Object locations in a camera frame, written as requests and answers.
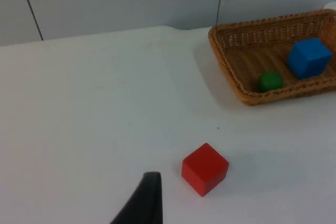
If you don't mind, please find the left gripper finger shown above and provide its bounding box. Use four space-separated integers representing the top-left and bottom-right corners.
109 172 164 224

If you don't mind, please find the blue cube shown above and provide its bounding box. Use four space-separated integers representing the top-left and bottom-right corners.
286 37 332 80

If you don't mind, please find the red cube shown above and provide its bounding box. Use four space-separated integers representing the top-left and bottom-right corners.
181 142 230 198

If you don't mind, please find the brown wicker basket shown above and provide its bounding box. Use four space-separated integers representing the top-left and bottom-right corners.
208 8 336 106

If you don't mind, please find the green ball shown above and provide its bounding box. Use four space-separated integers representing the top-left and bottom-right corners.
257 71 284 93

